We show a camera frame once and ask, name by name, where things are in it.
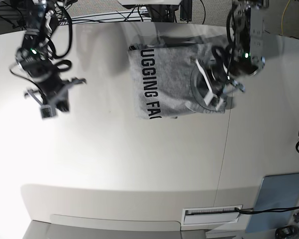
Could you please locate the grey T-shirt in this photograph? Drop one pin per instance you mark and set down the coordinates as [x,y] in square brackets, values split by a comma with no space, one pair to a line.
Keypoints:
[167,82]

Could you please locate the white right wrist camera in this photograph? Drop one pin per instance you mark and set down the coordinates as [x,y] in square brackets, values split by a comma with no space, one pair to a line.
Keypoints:
[47,111]

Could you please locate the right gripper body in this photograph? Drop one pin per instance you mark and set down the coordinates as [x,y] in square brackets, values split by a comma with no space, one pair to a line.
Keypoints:
[50,86]

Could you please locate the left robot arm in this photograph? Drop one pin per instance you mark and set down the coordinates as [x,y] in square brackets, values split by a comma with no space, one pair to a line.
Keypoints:
[242,57]

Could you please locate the black device bottom right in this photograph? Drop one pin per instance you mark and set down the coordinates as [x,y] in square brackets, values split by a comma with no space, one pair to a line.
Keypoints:
[288,232]

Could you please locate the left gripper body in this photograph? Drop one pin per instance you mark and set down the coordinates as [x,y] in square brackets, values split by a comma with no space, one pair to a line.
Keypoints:
[216,79]

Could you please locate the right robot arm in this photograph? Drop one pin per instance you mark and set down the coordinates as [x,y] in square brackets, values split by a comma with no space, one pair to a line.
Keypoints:
[37,55]

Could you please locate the blue-grey tablet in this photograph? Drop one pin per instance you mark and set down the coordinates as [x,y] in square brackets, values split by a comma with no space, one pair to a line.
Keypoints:
[276,191]

